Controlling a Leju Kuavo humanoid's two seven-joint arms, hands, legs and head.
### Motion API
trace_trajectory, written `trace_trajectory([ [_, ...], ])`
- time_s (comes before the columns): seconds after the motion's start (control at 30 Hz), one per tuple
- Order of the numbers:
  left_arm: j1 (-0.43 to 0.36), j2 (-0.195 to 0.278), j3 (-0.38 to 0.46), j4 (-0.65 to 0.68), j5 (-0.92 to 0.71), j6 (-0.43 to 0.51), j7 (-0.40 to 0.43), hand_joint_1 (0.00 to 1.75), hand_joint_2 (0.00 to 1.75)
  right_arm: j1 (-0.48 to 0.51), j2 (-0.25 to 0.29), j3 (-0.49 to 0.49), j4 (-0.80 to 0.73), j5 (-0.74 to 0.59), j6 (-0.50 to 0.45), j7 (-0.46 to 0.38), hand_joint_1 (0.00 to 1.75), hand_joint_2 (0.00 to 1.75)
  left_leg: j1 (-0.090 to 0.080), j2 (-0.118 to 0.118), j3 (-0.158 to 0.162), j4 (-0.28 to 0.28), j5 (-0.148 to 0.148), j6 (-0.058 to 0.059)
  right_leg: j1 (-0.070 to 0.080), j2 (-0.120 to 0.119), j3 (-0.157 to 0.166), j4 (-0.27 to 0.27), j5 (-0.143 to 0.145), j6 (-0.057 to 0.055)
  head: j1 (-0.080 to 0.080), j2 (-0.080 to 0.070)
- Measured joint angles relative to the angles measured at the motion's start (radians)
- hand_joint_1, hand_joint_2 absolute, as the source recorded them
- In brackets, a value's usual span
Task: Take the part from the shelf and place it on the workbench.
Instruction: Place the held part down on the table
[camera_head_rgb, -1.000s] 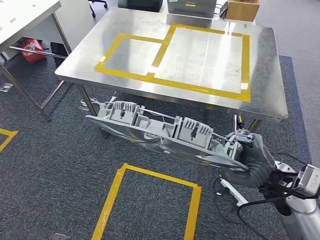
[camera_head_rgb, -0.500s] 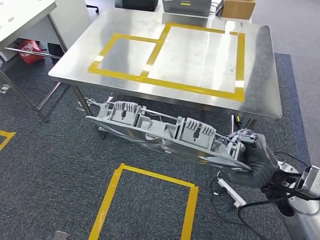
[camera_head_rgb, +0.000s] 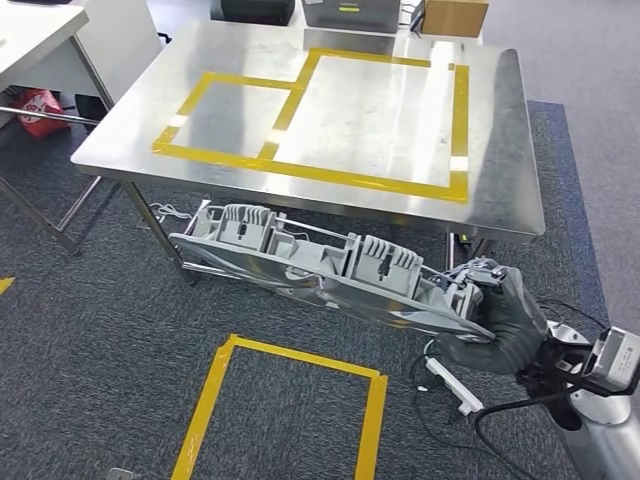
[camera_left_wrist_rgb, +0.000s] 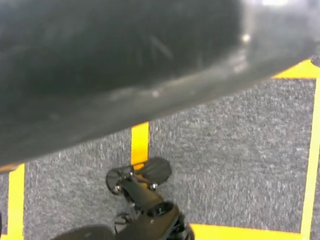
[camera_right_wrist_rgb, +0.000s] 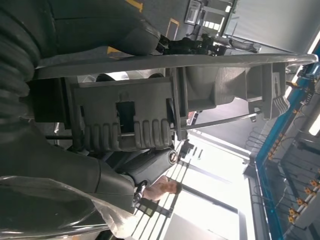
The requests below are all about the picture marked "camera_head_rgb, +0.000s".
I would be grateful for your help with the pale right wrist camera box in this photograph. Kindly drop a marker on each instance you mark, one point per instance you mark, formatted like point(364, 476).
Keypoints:
point(617, 361)

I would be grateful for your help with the stainless steel workbench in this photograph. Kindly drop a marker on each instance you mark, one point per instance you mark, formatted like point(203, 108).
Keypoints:
point(375, 119)

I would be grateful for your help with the black box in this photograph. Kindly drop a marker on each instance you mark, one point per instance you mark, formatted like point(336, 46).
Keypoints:
point(255, 10)

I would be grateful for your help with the red bag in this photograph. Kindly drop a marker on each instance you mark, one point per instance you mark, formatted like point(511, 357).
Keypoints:
point(42, 116)

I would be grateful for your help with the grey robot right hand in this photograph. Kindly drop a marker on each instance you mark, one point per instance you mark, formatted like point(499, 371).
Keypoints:
point(510, 324)

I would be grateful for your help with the white power strip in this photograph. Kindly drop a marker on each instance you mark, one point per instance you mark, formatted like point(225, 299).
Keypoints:
point(455, 387)

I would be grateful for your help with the brown cardboard box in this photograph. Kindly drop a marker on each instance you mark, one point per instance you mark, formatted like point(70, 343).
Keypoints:
point(452, 16)

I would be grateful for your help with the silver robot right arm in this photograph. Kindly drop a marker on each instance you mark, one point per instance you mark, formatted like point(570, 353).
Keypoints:
point(605, 444)

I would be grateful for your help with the white desk with metal legs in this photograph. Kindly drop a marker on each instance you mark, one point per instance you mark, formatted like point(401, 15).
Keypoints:
point(40, 33)

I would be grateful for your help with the grey plastic wheel hubcap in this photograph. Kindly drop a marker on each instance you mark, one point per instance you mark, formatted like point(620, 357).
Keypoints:
point(350, 291)

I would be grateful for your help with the grey device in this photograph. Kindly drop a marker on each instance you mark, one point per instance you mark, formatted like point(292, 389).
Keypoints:
point(350, 16)

